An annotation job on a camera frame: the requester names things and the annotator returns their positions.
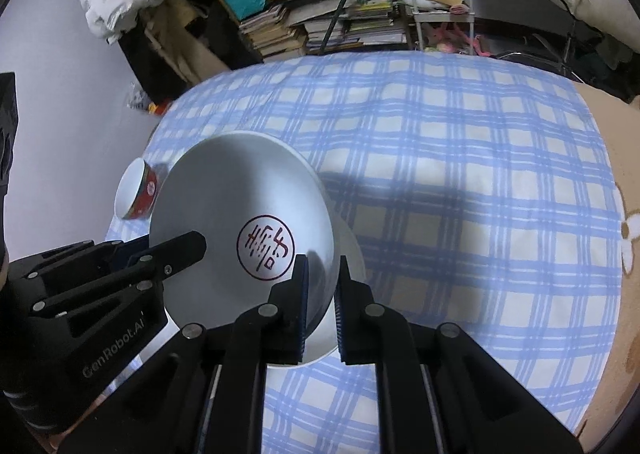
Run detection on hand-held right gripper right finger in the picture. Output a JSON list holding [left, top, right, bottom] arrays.
[[334, 255, 583, 454]]

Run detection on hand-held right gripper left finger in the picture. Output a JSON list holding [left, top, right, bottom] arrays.
[[57, 254, 310, 454]]

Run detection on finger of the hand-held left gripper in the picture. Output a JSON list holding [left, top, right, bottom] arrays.
[[10, 239, 151, 276], [27, 230, 207, 330]]

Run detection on white cherry print plate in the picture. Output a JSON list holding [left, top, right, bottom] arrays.
[[265, 211, 367, 369]]

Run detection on large white bowl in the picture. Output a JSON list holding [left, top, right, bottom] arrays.
[[149, 130, 335, 341]]

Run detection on small red patterned bowl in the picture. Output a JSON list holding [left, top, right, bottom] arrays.
[[114, 158, 168, 222]]

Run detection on colourful packets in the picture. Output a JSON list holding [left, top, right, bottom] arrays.
[[127, 84, 171, 117]]

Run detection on blue plaid tablecloth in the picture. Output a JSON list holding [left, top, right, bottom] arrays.
[[102, 54, 626, 454]]

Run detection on dark wooden cabinet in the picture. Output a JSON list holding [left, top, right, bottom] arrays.
[[117, 0, 263, 107]]

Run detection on stack of books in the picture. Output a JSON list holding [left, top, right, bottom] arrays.
[[237, 0, 408, 57]]

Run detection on beige flower print blanket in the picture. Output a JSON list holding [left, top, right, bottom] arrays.
[[570, 84, 640, 450]]

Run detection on pink toy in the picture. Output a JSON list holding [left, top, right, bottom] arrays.
[[425, 24, 496, 57]]

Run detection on black stand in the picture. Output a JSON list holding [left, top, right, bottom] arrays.
[[500, 31, 603, 85]]

